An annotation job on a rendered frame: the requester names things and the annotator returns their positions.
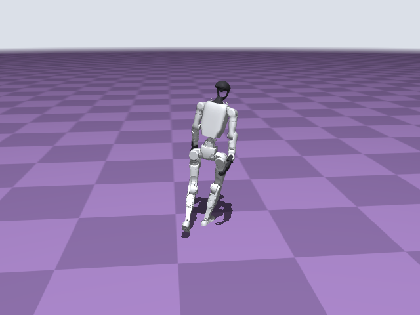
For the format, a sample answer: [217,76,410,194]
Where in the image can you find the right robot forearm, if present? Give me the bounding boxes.
[228,132,238,161]

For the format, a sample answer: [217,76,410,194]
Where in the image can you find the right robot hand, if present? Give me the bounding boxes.
[218,155,233,176]

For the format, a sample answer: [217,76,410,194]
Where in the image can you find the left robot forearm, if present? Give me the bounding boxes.
[192,128,200,146]

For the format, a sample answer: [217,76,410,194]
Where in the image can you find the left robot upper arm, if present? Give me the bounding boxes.
[192,102,206,131]

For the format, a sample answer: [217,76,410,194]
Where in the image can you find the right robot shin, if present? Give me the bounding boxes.
[204,185,222,221]

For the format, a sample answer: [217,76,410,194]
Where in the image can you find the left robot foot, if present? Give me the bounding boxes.
[182,220,190,232]

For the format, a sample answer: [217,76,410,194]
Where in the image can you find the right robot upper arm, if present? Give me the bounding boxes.
[227,107,238,140]

